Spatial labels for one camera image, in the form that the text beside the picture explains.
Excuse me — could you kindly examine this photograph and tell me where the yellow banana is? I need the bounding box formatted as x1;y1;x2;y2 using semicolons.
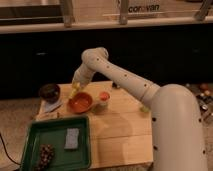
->
69;82;80;99

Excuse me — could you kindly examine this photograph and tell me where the wooden shelf frame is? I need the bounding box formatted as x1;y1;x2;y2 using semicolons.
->
0;0;213;34

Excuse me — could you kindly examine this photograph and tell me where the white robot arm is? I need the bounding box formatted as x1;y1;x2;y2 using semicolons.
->
72;47;208;171

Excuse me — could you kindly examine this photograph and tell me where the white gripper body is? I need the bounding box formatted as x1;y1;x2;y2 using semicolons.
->
72;63;96;88

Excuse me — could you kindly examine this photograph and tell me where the silver knife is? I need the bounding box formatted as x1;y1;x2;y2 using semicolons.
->
44;100;62;113

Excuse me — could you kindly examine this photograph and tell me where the green plastic tray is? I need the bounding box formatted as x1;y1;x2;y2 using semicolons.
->
20;116;91;171

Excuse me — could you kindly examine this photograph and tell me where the dark grape bunch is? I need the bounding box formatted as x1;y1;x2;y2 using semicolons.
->
35;144;54;171

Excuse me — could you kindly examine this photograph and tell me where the grey sponge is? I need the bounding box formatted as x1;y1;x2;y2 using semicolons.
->
65;128;79;149

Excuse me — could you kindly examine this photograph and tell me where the red bowl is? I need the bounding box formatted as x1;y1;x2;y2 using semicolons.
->
68;92;93;113

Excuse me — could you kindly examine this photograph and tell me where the small green object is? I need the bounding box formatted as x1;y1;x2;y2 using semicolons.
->
140;106;150;113

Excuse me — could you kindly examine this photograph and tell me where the black cable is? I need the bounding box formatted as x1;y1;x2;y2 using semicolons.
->
0;132;22;167

